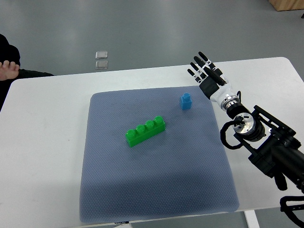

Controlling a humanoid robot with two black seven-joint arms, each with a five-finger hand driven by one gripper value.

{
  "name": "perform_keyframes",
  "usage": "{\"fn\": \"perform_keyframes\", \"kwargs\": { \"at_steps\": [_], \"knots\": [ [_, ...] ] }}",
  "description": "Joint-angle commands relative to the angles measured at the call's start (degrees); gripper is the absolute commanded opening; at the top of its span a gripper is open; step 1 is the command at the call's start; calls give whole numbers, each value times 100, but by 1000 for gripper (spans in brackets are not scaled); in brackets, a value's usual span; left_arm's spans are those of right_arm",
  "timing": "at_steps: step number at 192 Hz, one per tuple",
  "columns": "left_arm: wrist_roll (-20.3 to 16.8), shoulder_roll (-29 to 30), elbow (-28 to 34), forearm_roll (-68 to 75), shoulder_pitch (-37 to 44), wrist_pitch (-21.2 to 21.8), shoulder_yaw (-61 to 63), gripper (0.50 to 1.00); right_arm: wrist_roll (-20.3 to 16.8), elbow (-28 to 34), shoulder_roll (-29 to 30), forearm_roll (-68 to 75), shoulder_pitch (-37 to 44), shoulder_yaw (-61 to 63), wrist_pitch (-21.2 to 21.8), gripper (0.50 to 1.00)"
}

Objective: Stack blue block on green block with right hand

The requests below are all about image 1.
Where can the upper metal floor plate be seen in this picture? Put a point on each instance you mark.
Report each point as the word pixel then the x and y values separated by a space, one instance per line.
pixel 101 54

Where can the blue-grey mesh mat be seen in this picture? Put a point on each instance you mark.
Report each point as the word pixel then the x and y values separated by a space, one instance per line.
pixel 181 171

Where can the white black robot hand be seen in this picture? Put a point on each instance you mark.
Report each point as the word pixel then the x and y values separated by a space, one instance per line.
pixel 212 82

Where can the person's black clothing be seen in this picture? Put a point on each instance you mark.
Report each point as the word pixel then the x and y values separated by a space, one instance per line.
pixel 11 53

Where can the small blue block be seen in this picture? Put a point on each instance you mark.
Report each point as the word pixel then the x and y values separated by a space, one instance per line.
pixel 185 101

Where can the wooden box corner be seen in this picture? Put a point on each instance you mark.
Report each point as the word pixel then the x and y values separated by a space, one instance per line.
pixel 286 5

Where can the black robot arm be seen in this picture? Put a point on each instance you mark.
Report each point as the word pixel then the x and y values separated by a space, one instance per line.
pixel 272 144

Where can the person's bare hand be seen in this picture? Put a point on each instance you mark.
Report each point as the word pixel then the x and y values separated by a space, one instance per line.
pixel 8 70

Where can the white table leg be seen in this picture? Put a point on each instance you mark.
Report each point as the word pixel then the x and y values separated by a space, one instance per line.
pixel 251 219

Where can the long green block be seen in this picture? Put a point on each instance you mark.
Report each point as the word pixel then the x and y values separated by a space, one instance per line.
pixel 145 131

